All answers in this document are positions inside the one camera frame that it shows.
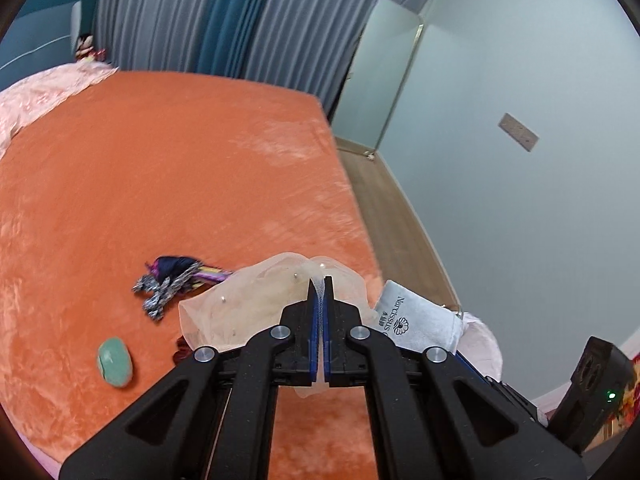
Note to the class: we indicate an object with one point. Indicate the mint green oval object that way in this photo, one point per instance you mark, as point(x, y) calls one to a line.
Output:
point(116, 362)

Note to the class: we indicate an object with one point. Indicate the purple striped wrapper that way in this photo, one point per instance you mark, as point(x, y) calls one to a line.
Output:
point(215, 275)

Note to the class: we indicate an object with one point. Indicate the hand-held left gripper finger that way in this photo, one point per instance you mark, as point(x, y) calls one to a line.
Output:
point(326, 340)
point(314, 340)

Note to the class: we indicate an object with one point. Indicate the grey curtain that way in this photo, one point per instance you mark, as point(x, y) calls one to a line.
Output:
point(150, 15)
point(310, 25)

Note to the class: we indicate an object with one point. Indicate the grey patterned wrapper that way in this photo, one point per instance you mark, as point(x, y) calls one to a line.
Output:
point(160, 295)

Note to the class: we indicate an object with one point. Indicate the translucent mesh bag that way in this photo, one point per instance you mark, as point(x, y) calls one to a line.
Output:
point(250, 300)

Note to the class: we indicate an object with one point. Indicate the dark red wrapper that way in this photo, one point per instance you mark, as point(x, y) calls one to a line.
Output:
point(181, 350)

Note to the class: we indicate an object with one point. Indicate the small doll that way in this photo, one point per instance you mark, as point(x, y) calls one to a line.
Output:
point(87, 50)

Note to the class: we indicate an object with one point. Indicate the dark blue wrapper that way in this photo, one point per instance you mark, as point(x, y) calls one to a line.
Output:
point(172, 266)

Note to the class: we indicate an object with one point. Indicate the standing mirror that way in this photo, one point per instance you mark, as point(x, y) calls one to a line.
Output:
point(375, 70)

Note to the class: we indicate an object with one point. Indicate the pink quilt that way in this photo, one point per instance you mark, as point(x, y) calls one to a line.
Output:
point(45, 92)

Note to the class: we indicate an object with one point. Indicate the blue headboard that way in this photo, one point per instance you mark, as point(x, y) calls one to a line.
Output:
point(40, 35)

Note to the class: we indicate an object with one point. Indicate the pink fluffy cloth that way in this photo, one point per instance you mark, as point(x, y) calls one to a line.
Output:
point(482, 345)

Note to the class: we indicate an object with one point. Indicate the teal curtain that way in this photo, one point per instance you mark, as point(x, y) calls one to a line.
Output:
point(235, 20)

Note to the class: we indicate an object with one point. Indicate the orange plush blanket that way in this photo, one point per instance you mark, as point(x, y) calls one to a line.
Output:
point(175, 170)

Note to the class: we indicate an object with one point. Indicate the wall socket plate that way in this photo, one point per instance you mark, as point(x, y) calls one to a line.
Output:
point(519, 132)

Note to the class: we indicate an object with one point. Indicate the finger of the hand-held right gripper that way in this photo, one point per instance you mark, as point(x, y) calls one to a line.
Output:
point(505, 391)

